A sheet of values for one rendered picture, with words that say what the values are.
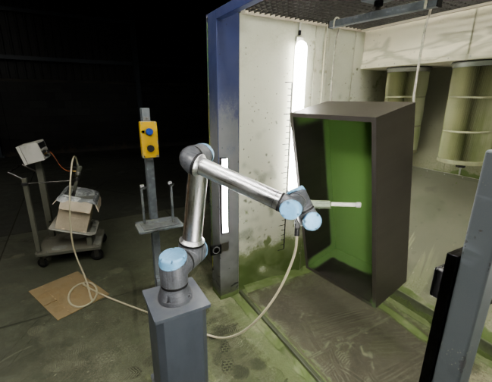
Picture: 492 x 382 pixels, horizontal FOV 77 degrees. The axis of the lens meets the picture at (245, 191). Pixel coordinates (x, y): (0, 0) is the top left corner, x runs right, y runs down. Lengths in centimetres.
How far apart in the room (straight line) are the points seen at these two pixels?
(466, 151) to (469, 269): 209
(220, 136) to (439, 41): 172
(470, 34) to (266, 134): 152
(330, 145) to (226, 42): 103
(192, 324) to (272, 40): 203
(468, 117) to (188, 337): 237
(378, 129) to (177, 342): 151
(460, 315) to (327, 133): 171
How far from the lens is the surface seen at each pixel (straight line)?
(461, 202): 311
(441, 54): 281
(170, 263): 170
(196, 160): 148
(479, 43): 271
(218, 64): 237
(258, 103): 252
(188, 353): 197
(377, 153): 170
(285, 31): 269
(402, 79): 305
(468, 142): 276
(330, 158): 237
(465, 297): 76
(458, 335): 80
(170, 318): 176
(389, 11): 207
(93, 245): 377
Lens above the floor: 172
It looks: 17 degrees down
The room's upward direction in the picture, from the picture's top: 1 degrees clockwise
